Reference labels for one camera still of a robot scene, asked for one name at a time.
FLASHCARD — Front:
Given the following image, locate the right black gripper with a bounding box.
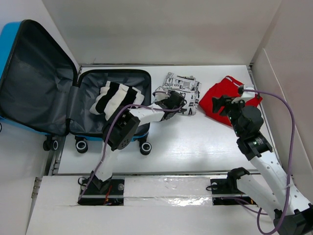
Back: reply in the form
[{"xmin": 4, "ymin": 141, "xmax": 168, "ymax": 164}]
[{"xmin": 211, "ymin": 94, "xmax": 247, "ymax": 137}]

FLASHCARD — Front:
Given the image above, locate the red polo shirt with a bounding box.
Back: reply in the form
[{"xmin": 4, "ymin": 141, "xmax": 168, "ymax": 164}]
[{"xmin": 198, "ymin": 75, "xmax": 263, "ymax": 127}]

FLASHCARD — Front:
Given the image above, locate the newspaper print garment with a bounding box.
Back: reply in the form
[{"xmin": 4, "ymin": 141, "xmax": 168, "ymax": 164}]
[{"xmin": 161, "ymin": 72, "xmax": 201, "ymax": 116}]

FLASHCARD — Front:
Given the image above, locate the black and white striped garment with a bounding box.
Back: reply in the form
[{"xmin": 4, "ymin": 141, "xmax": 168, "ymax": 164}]
[{"xmin": 89, "ymin": 81, "xmax": 145, "ymax": 120}]

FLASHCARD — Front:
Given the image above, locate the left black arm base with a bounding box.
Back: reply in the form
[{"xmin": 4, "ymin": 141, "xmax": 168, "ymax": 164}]
[{"xmin": 78, "ymin": 179, "xmax": 125, "ymax": 206}]

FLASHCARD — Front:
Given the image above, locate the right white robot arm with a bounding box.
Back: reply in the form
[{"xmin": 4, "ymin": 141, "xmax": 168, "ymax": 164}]
[{"xmin": 212, "ymin": 95, "xmax": 313, "ymax": 235}]

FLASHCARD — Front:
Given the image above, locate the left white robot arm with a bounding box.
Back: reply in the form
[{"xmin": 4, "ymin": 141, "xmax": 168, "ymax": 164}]
[{"xmin": 86, "ymin": 91, "xmax": 187, "ymax": 194}]

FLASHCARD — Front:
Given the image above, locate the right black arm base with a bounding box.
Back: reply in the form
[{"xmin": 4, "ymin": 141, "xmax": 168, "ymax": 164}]
[{"xmin": 205, "ymin": 178, "xmax": 257, "ymax": 206}]

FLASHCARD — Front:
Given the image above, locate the blue hard-shell suitcase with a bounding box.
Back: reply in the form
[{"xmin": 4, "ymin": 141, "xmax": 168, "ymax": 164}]
[{"xmin": 0, "ymin": 20, "xmax": 151, "ymax": 152}]

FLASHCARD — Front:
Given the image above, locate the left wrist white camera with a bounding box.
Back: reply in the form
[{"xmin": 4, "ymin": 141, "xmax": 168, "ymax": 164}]
[{"xmin": 153, "ymin": 86, "xmax": 170, "ymax": 102}]

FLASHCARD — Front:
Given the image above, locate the wrist white camera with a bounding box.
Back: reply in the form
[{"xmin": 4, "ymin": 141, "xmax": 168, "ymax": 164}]
[
  {"xmin": 153, "ymin": 86, "xmax": 170, "ymax": 102},
  {"xmin": 232, "ymin": 84, "xmax": 255, "ymax": 103}
]

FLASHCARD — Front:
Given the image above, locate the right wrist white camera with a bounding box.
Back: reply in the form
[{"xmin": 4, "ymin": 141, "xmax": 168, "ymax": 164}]
[{"xmin": 232, "ymin": 84, "xmax": 255, "ymax": 103}]

